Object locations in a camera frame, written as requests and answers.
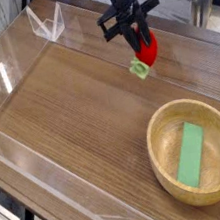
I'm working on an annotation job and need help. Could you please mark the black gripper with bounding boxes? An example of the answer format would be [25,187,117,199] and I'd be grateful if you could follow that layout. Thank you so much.
[97,0,159,52]

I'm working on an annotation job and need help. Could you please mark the red plush strawberry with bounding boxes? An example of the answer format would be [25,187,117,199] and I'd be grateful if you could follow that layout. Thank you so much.
[129,31,158,80]

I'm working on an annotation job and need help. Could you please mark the wooden bowl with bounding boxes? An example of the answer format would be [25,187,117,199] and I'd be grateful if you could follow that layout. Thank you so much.
[146,99,220,206]

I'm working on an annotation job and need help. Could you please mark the green rectangular block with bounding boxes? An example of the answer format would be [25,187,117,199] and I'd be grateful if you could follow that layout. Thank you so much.
[177,122,204,188]

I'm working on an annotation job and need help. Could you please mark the clear acrylic tray wall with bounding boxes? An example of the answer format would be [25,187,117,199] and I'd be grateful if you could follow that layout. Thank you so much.
[0,130,158,220]

